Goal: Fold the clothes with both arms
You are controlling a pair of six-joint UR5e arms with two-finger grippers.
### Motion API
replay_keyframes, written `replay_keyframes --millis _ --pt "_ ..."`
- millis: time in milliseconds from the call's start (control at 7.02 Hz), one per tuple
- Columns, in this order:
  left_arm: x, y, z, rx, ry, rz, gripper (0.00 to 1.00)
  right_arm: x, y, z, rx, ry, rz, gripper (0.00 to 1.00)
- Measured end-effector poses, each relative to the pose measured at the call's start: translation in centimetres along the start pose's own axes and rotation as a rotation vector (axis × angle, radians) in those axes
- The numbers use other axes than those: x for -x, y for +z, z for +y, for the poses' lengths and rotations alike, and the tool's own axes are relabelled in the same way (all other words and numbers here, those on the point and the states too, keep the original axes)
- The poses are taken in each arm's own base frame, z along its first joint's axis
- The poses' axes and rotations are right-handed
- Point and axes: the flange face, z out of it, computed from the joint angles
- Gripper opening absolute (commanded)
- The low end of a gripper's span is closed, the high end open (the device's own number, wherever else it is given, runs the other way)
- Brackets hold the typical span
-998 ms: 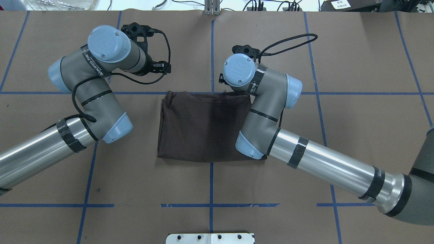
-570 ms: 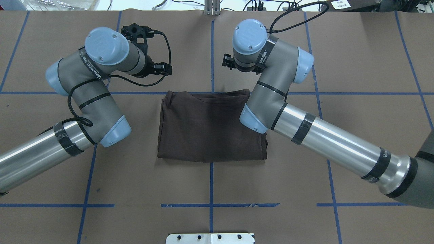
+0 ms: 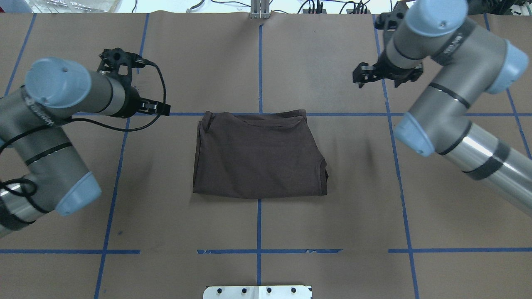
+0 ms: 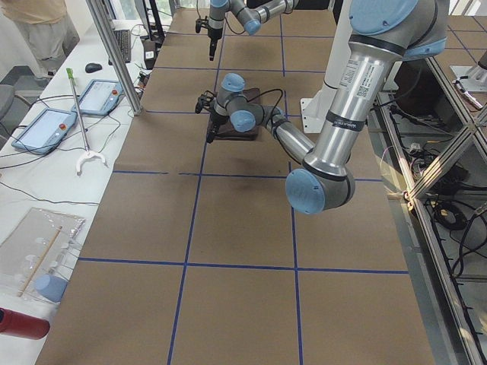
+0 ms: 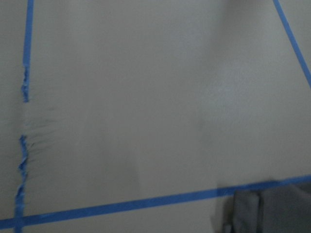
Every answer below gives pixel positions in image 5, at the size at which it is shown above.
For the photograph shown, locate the dark brown t-shirt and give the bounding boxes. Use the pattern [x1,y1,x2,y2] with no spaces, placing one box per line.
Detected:
[222,182,311,233]

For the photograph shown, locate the brown paper table cover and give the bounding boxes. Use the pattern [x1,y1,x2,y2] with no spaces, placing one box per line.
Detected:
[0,0,311,233]

